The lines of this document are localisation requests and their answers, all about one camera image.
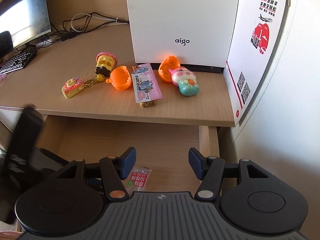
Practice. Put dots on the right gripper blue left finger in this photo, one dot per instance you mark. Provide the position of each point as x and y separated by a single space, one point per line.
113 171

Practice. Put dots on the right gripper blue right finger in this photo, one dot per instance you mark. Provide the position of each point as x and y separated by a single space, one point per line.
209 170

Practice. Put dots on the clear red-label snack bag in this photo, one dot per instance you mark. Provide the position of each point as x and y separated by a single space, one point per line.
137 179

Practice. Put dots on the pink Volcano snack packet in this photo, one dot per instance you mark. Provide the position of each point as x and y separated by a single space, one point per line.
145 85

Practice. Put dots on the yellow pink camera keychain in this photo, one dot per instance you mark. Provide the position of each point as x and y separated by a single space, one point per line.
76 85

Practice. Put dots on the pink cat teal toy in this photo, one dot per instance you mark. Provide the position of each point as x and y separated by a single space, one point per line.
185 80

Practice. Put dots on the orange capsule half cup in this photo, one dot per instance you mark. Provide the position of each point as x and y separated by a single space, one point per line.
120 78

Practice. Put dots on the yellow pink cupcake toy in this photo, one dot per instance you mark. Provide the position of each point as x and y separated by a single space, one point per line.
106 62

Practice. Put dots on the orange capsule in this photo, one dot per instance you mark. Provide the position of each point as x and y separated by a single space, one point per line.
170 63

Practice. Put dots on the white narrow drawer front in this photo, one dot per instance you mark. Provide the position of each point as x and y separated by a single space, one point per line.
9 119

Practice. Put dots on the pink item at desk edge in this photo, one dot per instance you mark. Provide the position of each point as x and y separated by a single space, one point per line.
2 77

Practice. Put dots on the black keyboard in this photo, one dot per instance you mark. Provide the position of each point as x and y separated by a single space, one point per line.
19 61

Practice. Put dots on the black speaker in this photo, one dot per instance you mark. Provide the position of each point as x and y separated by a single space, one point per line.
6 44

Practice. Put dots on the white aigo computer case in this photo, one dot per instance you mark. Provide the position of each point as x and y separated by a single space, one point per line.
197 32

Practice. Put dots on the black computer monitor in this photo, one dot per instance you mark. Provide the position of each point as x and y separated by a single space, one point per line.
25 20

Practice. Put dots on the white red courier envelope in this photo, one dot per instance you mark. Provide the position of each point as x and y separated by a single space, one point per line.
256 31

